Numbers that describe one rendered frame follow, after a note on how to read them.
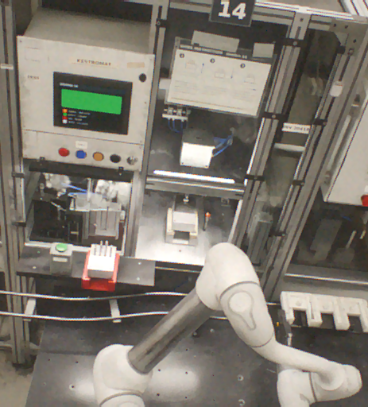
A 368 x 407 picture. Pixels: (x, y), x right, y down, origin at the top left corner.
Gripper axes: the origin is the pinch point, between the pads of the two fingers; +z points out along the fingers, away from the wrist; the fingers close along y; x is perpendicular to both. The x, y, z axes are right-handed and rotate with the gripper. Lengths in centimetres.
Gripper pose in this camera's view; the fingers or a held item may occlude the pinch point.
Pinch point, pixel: (281, 317)
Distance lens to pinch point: 237.5
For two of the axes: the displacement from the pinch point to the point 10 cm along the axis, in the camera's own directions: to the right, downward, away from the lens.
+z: 0.1, -6.6, 7.5
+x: -9.9, -1.2, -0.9
